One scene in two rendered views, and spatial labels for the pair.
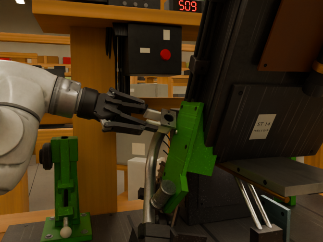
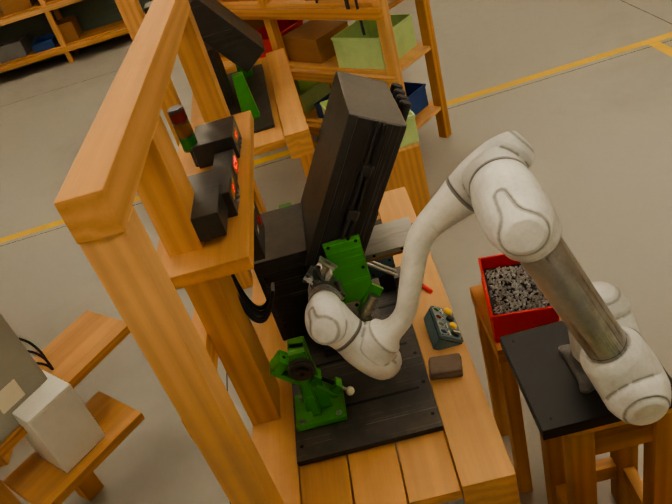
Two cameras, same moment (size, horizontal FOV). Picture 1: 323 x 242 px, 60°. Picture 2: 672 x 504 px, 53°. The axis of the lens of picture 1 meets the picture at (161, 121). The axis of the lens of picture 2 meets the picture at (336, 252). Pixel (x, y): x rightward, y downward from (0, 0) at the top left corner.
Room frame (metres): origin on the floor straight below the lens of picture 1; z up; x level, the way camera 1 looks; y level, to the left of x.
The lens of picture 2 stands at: (0.10, 1.52, 2.39)
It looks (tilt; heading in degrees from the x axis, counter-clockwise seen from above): 35 degrees down; 291
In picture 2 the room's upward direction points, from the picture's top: 17 degrees counter-clockwise
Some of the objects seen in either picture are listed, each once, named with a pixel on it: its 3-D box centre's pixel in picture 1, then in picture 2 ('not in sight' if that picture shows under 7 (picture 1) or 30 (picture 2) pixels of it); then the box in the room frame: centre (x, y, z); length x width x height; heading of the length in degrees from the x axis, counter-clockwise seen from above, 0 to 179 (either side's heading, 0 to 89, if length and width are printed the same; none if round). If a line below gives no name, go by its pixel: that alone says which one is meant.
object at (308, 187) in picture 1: (255, 164); (357, 247); (0.68, -0.24, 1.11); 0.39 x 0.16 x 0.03; 17
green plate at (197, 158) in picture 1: (193, 143); (348, 264); (0.68, -0.08, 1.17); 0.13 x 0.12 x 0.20; 107
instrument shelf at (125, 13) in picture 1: (177, 27); (211, 186); (1.01, -0.06, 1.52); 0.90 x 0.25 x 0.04; 107
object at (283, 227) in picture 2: (219, 159); (292, 271); (0.92, -0.20, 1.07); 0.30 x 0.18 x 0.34; 107
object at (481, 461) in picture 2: not in sight; (429, 312); (0.49, -0.21, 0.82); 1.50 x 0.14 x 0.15; 107
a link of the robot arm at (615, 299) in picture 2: not in sight; (600, 322); (-0.04, 0.13, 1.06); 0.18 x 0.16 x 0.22; 103
